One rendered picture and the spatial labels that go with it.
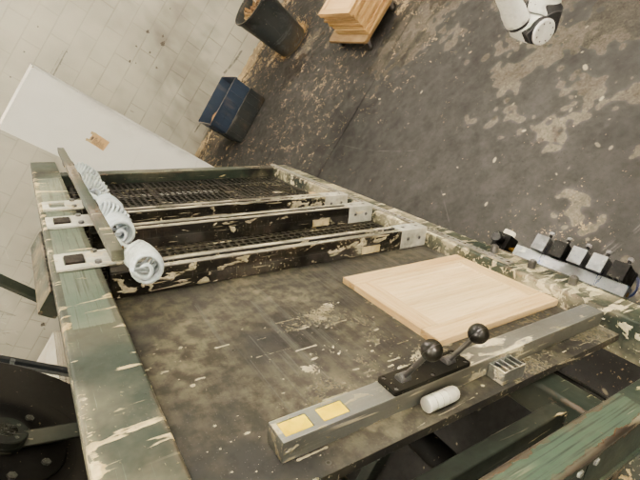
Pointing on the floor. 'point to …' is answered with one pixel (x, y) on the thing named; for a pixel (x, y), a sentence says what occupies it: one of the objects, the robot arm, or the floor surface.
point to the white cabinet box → (86, 128)
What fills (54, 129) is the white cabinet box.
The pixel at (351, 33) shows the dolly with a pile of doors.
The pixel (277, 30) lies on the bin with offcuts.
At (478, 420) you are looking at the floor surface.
